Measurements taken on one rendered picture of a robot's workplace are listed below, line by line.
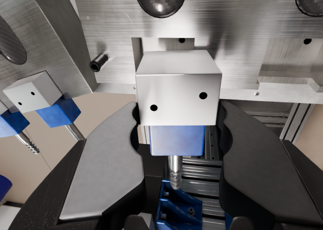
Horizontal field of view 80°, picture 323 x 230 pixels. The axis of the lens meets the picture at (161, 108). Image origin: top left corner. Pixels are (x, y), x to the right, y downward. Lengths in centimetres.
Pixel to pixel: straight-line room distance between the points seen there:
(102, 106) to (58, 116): 117
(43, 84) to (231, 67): 21
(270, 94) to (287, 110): 82
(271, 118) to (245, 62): 94
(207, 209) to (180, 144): 36
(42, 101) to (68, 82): 4
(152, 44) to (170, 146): 10
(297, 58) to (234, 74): 6
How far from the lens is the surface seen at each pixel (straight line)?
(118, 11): 17
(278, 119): 112
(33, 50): 28
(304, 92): 32
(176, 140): 15
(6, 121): 37
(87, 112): 156
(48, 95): 28
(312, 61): 23
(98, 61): 18
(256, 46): 18
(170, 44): 20
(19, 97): 29
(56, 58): 27
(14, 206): 364
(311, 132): 158
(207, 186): 53
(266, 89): 30
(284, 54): 21
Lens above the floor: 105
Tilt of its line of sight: 52 degrees down
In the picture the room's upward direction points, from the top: 165 degrees counter-clockwise
